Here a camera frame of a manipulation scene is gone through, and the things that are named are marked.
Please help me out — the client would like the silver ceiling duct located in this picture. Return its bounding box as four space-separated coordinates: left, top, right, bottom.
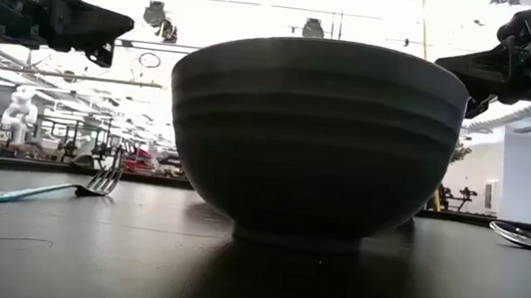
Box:
464 95 531 144

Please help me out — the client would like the yellow cable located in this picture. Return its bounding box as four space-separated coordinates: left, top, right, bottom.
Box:
412 0 436 62

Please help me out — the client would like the hanging black cable loop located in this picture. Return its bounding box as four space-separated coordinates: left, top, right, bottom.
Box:
136 49 164 71

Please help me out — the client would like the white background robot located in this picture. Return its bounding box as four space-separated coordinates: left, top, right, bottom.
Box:
0 83 43 147

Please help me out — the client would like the fork with teal handle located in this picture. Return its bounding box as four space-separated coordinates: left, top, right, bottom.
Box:
0 137 127 219

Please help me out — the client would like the black ceiling cable reel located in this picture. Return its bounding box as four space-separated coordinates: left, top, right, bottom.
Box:
301 16 328 40
138 0 183 46

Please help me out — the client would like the black table frame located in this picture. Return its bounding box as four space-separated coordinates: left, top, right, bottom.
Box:
0 154 531 238

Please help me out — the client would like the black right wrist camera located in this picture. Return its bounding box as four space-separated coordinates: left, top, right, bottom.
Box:
495 0 531 49

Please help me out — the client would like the thin black cable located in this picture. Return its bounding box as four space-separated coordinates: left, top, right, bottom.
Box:
336 0 347 42

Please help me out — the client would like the black equipment stand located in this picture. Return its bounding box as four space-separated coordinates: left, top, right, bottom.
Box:
437 183 480 215

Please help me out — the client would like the black ribbed bowl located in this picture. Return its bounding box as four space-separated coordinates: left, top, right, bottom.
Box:
152 21 475 269

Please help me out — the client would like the yellow post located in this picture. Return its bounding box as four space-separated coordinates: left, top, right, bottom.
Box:
431 187 445 213

